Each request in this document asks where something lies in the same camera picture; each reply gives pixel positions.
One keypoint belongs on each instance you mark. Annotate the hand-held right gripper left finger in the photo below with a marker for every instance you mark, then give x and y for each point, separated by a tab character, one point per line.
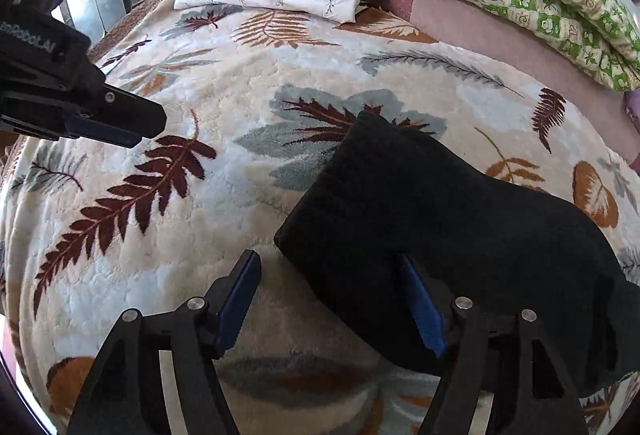
237	300

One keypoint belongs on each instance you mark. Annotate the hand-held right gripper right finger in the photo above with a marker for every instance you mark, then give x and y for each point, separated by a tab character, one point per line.
425	320

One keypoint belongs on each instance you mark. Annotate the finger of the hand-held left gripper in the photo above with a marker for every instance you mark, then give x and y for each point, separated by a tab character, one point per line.
137	110
107	131

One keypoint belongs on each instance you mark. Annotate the black pants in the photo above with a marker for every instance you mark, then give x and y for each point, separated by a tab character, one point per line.
450	240

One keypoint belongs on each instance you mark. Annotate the leaf print plush blanket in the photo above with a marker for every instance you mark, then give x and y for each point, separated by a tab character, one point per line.
200	175

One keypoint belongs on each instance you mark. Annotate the pink bed sheet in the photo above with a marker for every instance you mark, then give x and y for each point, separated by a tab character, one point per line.
500	45

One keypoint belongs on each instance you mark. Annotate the purple floral folded cloth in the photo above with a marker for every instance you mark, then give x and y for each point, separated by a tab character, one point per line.
632	112

